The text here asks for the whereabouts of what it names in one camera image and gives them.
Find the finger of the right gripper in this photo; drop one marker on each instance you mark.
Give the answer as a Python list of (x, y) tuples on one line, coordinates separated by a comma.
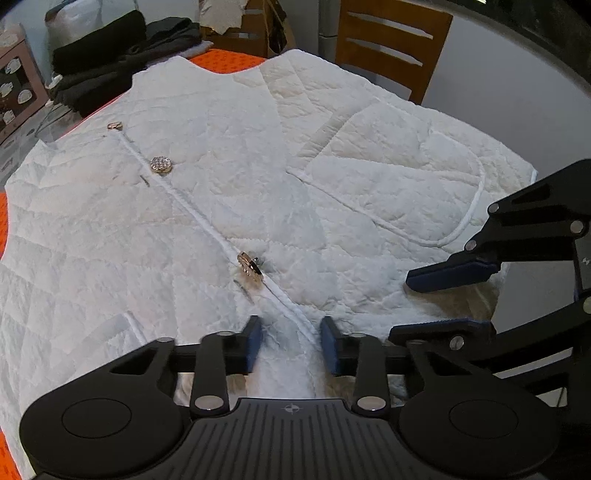
[(457, 271), (442, 332)]

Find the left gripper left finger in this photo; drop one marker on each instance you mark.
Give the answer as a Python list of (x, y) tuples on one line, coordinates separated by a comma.
[(220, 355)]

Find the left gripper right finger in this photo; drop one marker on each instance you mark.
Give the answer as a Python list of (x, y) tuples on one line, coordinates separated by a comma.
[(362, 357)]

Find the white quilted vest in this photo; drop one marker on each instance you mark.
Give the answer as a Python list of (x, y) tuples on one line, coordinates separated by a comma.
[(291, 191)]

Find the dark grey folded clothes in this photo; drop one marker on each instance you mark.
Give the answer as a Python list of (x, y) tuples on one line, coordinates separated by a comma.
[(86, 92)]

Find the wooden chair with cushion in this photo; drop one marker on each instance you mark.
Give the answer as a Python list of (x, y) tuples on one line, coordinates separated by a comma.
[(397, 40)]

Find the orange patterned table mat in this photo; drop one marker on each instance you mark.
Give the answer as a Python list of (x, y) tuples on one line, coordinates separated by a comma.
[(216, 61)]

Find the far wooden chair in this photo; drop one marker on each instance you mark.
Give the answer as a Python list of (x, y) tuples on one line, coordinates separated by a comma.
[(264, 32)]

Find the pink water dispenser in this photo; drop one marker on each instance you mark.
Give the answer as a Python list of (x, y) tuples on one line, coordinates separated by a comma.
[(23, 92)]

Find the black folded garment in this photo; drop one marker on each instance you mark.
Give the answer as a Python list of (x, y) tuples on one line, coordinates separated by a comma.
[(102, 47)]

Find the cream cloth on chair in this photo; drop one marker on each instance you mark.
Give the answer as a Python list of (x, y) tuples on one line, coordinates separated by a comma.
[(221, 15)]

